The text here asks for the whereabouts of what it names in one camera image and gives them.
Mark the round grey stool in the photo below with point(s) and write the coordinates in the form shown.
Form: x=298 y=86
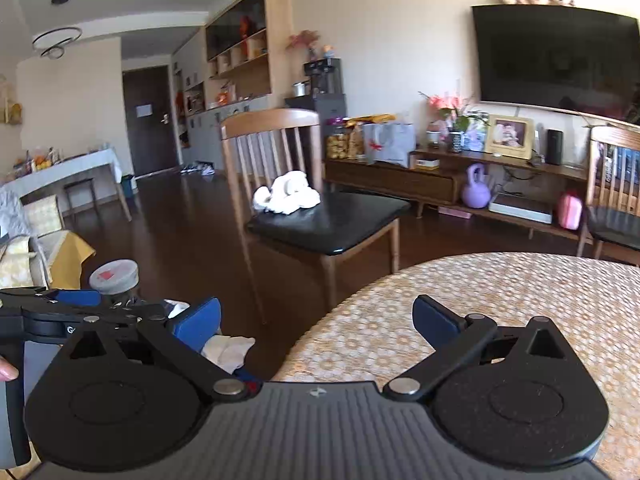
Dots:
x=117 y=280

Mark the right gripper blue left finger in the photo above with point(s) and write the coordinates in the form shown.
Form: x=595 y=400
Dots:
x=194 y=325

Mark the framed photo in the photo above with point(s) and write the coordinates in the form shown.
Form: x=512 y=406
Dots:
x=510 y=137

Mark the wooden chair black seat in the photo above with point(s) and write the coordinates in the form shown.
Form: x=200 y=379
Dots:
x=260 y=149

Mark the ring ceiling lamp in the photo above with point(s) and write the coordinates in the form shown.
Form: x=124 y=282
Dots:
x=52 y=44

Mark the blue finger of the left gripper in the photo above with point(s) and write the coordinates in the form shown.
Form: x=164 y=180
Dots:
x=78 y=298

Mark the wooden tv console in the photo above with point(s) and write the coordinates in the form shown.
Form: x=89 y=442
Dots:
x=460 y=183

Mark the white side table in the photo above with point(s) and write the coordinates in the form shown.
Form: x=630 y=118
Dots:
x=23 y=186

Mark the pink container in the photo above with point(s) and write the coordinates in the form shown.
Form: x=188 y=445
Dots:
x=569 y=211

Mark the lace patterned tablecloth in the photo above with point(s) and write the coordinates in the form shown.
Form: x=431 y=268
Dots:
x=595 y=304

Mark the pink flower plant pot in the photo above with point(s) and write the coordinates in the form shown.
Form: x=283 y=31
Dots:
x=454 y=114

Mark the purple kettlebell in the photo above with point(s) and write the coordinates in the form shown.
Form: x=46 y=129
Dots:
x=475 y=193

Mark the small dark stool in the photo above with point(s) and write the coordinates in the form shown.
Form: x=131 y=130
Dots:
x=80 y=194

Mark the dark entrance door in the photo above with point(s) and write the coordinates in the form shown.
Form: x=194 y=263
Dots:
x=151 y=136

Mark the left hand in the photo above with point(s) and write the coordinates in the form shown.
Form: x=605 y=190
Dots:
x=8 y=372

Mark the white flat box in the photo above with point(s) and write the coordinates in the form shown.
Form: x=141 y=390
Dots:
x=521 y=207

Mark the black wall television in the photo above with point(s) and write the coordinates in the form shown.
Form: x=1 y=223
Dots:
x=577 y=60

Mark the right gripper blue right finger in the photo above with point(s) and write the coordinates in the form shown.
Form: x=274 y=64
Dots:
x=435 y=323

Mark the black speaker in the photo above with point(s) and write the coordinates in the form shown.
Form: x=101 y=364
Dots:
x=554 y=147

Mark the white clothing pile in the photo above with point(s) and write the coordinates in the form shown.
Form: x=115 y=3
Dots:
x=227 y=352

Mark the white cloth on chair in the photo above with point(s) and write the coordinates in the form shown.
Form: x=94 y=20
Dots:
x=286 y=195

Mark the white gift bag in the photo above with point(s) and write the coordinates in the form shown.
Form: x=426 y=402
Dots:
x=390 y=142

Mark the yellow cloth covered furniture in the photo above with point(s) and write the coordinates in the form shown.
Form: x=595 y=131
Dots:
x=60 y=252

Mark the wooden wall shelf cabinet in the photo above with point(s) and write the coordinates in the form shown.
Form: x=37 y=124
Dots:
x=247 y=52

